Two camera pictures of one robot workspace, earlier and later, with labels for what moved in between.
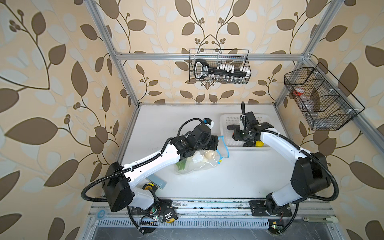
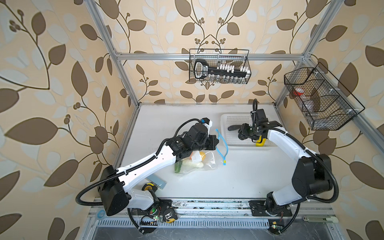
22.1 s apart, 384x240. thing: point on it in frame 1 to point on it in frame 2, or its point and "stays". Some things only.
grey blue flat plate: x=157 y=181 stays
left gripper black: x=214 y=142 stays
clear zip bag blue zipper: x=203 y=159 stays
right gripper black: x=242 y=133 to x=244 y=130
